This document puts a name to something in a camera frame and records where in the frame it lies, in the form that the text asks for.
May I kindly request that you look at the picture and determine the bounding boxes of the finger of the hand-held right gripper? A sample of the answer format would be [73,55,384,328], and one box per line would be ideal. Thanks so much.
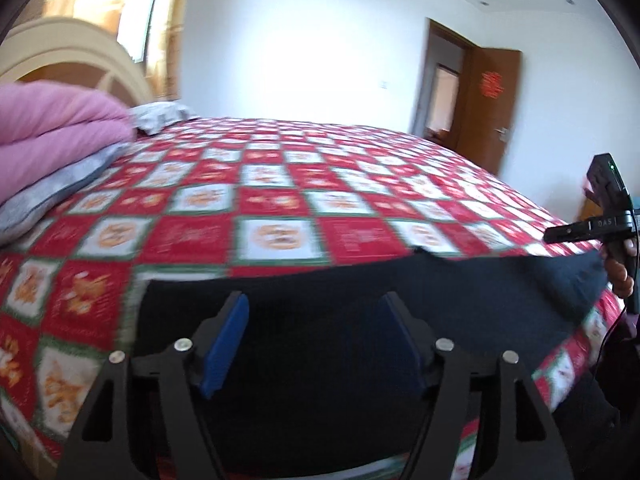
[544,220,601,245]

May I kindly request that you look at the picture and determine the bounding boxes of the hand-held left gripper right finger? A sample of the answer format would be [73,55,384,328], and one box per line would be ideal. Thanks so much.
[377,290,576,480]

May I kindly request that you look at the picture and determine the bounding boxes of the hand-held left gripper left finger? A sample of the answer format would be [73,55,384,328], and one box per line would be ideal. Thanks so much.
[56,291,251,480]

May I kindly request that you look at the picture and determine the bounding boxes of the dark pants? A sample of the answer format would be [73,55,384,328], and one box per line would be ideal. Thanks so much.
[134,247,608,480]

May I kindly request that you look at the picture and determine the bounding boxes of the person's right forearm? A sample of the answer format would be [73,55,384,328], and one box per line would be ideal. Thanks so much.
[607,310,640,361]

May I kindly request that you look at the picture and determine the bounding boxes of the person's right hand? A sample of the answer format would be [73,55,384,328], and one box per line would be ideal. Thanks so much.
[602,237,638,302]

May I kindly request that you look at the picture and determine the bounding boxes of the red checkered printed blanket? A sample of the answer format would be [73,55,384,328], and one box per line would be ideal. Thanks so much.
[0,116,626,480]

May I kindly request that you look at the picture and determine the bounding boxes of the brown wooden door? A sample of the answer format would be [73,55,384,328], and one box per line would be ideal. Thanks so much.
[452,47,522,176]

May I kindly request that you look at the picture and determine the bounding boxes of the red paper door decoration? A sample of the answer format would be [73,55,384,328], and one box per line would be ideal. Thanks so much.
[481,71,503,100]

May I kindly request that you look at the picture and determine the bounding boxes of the grey folded blanket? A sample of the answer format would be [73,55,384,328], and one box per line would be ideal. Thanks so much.
[0,141,132,248]

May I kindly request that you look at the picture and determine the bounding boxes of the patterned pillow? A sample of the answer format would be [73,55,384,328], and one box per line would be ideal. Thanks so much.
[129,102,198,136]

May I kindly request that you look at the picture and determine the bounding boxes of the pink quilt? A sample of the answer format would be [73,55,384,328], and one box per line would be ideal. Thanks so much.
[0,81,136,206]

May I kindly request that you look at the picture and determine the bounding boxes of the yellow curtain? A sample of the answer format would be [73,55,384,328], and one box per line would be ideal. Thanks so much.
[145,0,193,103]

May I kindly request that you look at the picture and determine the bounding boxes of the cream bed headboard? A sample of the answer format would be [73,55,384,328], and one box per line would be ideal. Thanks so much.
[0,17,156,106]

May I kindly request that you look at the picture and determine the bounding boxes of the window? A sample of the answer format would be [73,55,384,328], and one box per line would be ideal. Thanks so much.
[47,0,166,63]

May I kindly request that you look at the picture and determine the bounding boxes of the brown door frame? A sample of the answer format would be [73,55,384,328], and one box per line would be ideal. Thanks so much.
[410,17,481,148]

